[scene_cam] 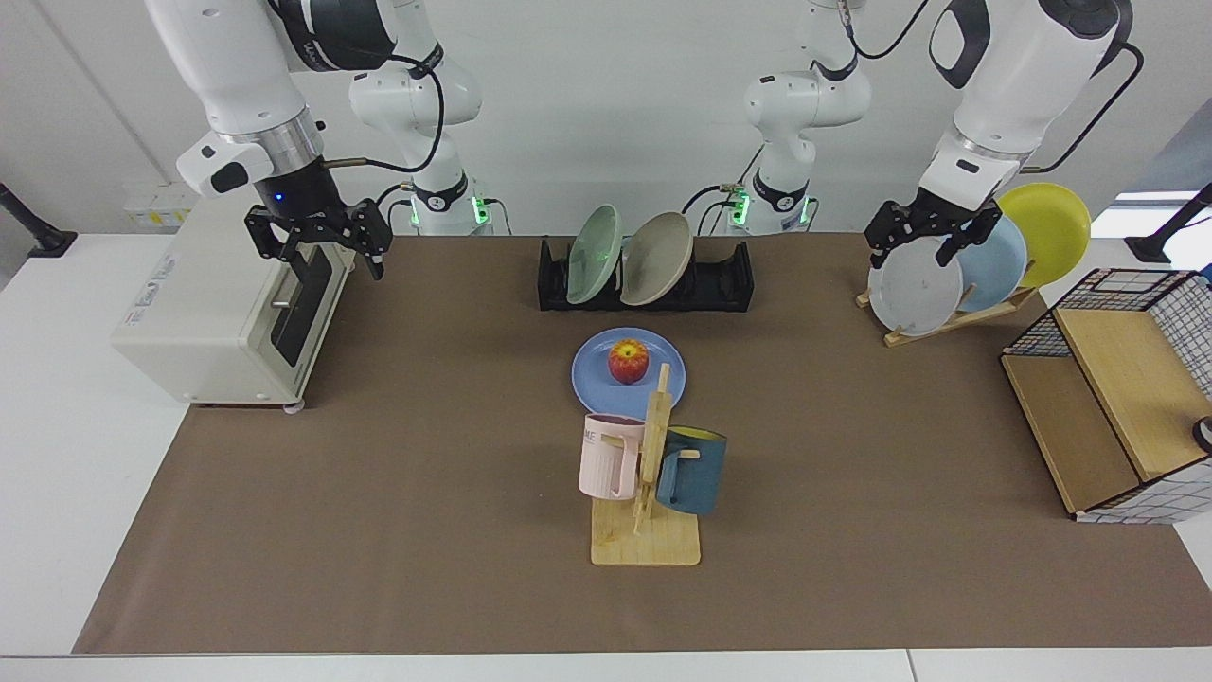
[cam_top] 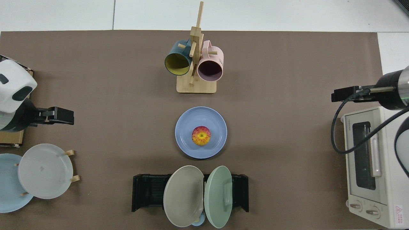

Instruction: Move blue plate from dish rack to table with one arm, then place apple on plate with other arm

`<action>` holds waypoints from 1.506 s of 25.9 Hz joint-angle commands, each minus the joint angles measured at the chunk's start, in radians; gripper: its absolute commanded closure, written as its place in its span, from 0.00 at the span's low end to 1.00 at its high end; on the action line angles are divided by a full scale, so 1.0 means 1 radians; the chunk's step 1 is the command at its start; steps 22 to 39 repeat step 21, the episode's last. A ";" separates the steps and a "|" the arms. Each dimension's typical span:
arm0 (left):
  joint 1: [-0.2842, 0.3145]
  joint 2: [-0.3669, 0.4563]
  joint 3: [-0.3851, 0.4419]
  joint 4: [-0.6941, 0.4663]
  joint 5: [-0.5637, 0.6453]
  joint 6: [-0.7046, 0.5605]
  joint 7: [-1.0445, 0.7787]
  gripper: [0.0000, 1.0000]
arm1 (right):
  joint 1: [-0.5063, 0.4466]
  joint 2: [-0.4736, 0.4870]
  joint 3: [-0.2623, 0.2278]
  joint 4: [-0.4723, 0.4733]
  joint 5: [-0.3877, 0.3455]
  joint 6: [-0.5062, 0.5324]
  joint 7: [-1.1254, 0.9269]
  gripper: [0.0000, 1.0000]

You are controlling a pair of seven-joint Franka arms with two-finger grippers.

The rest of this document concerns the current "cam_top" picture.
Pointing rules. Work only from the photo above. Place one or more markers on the red yellow apple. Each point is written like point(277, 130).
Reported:
point(201, 135)

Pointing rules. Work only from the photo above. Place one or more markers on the wooden plate rack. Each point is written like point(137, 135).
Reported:
point(69, 153)

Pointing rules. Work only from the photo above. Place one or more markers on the grey white plate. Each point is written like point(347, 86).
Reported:
point(44, 171)

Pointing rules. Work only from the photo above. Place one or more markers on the light blue plate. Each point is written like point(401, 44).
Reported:
point(8, 185)

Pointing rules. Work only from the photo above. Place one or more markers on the black dish rack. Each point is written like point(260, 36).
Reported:
point(148, 191)

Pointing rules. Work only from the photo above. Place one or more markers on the beige plate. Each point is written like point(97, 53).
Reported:
point(183, 196)

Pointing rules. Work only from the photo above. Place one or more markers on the green plate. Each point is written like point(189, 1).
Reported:
point(217, 198)

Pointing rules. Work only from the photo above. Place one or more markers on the brown table cloth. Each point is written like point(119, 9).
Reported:
point(96, 95)

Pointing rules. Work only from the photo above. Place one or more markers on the pale toaster oven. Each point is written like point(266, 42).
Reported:
point(386, 191)

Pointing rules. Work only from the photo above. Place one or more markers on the dark teal cup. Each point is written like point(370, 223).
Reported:
point(174, 64)

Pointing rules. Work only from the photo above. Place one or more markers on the wooden cup stand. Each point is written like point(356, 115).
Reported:
point(196, 88)

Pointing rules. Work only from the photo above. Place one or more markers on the pink cup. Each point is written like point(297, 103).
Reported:
point(210, 71)

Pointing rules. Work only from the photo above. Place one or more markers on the small blue round thing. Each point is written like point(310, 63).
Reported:
point(199, 221)

